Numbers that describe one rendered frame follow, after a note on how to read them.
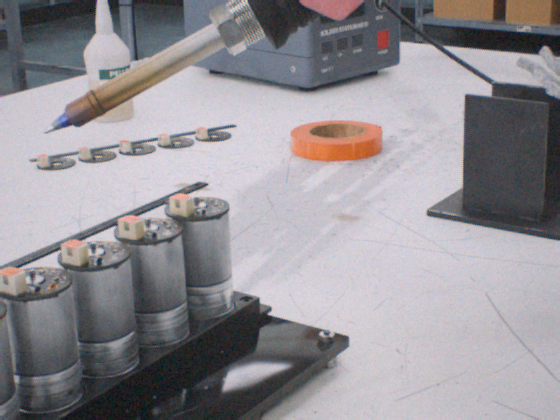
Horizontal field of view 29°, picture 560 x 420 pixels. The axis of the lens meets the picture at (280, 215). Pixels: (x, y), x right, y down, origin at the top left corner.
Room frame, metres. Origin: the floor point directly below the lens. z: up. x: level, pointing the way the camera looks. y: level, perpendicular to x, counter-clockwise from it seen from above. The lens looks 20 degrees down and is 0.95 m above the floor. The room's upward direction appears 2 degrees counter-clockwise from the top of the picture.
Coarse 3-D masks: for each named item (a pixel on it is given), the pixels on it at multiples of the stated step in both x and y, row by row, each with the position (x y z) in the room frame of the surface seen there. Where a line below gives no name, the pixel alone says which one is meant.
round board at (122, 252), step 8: (88, 248) 0.35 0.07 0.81; (104, 248) 0.35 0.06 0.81; (112, 248) 0.35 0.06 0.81; (120, 248) 0.35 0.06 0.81; (128, 248) 0.35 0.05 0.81; (96, 256) 0.34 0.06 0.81; (104, 256) 0.34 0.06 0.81; (120, 256) 0.34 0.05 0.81; (128, 256) 0.34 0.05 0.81; (64, 264) 0.33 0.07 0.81; (72, 264) 0.33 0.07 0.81; (88, 264) 0.33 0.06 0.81; (96, 264) 0.33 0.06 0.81; (104, 264) 0.33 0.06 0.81; (112, 264) 0.33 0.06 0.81
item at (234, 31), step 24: (240, 0) 0.32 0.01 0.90; (216, 24) 0.32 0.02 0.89; (240, 24) 0.32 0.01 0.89; (168, 48) 0.32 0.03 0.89; (192, 48) 0.32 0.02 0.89; (216, 48) 0.32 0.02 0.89; (240, 48) 0.32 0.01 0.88; (144, 72) 0.32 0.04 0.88; (168, 72) 0.32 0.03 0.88; (96, 96) 0.32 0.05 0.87; (120, 96) 0.32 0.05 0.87; (72, 120) 0.31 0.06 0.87
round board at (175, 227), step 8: (160, 224) 0.37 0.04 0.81; (168, 224) 0.37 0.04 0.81; (176, 224) 0.37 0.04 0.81; (152, 232) 0.36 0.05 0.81; (160, 232) 0.36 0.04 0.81; (176, 232) 0.36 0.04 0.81; (120, 240) 0.36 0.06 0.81; (128, 240) 0.36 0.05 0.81; (136, 240) 0.35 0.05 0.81; (144, 240) 0.35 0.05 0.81; (152, 240) 0.35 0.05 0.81; (160, 240) 0.35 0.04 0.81; (168, 240) 0.36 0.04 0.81
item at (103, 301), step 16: (80, 272) 0.33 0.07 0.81; (96, 272) 0.33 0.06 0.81; (112, 272) 0.33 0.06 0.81; (128, 272) 0.34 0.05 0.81; (80, 288) 0.33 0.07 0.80; (96, 288) 0.33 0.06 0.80; (112, 288) 0.33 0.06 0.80; (128, 288) 0.34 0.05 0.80; (80, 304) 0.33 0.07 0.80; (96, 304) 0.33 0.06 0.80; (112, 304) 0.33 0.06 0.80; (128, 304) 0.34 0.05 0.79; (80, 320) 0.33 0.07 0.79; (96, 320) 0.33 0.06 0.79; (112, 320) 0.33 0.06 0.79; (128, 320) 0.34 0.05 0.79; (80, 336) 0.33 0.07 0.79; (96, 336) 0.33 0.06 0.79; (112, 336) 0.33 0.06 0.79; (128, 336) 0.34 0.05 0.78; (80, 352) 0.33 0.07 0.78; (96, 352) 0.33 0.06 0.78; (112, 352) 0.33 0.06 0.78; (128, 352) 0.34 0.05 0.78; (96, 368) 0.33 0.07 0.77; (112, 368) 0.33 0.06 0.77; (128, 368) 0.34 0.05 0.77
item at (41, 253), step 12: (180, 192) 0.41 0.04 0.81; (144, 204) 0.39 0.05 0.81; (156, 204) 0.39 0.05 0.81; (120, 216) 0.38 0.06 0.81; (96, 228) 0.37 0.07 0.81; (108, 228) 0.37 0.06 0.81; (60, 240) 0.36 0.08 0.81; (36, 252) 0.35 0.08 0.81; (48, 252) 0.35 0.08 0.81; (12, 264) 0.34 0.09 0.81; (24, 264) 0.34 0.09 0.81
